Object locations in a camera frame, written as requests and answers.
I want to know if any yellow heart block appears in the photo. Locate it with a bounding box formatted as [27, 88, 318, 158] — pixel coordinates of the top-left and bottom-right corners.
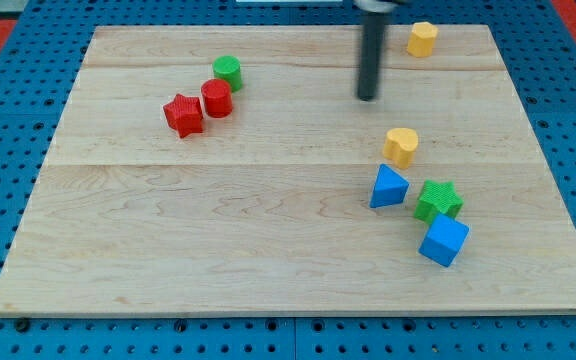
[382, 128, 419, 169]

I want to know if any red star block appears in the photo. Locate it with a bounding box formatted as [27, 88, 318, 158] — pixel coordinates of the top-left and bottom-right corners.
[163, 94, 203, 138]

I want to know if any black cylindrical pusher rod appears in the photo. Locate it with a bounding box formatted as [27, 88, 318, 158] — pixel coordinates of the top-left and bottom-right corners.
[356, 11, 387, 101]

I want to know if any yellow hexagon block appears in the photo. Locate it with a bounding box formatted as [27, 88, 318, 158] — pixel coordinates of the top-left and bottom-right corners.
[406, 22, 439, 58]

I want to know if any green star block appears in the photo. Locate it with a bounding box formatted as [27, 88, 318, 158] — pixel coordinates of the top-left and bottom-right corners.
[413, 179, 464, 225]

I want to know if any wooden board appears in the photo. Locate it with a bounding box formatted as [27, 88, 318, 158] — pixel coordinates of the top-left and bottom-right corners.
[0, 25, 576, 318]

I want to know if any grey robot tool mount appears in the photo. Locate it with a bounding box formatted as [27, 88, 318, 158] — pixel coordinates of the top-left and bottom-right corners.
[354, 0, 408, 13]

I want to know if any green cylinder block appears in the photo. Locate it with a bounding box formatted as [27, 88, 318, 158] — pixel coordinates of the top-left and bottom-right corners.
[212, 55, 243, 92]

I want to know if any blue triangle block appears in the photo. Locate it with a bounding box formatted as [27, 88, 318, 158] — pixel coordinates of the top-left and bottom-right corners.
[369, 164, 409, 208]

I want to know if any blue cube block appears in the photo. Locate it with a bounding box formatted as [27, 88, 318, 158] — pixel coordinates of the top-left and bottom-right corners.
[418, 214, 470, 267]

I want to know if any red cylinder block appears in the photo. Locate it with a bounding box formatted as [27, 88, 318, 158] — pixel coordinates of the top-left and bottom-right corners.
[201, 79, 233, 118]

